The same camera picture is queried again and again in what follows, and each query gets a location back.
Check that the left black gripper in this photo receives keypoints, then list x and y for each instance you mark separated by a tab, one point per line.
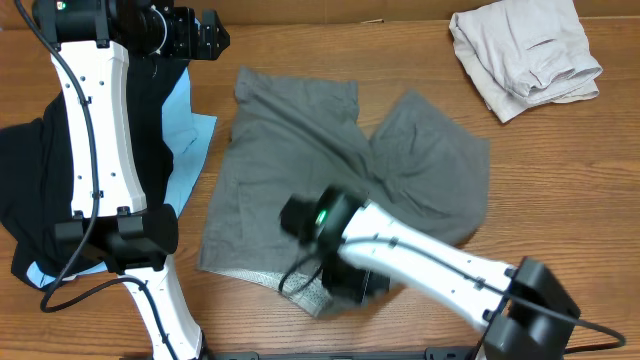
185	47

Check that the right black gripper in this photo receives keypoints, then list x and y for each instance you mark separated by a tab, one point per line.
335	282

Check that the grey shorts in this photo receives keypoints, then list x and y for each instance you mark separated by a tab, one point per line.
298	136

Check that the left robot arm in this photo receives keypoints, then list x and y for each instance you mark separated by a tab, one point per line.
91	44

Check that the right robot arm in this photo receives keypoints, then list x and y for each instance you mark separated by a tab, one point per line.
521	312

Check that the light blue garment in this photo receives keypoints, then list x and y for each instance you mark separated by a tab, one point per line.
187	145

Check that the black garment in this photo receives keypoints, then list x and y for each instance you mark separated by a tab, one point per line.
37	170

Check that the beige folded shorts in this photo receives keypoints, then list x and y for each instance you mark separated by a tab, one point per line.
522	54

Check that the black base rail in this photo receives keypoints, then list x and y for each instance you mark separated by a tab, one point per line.
432	353

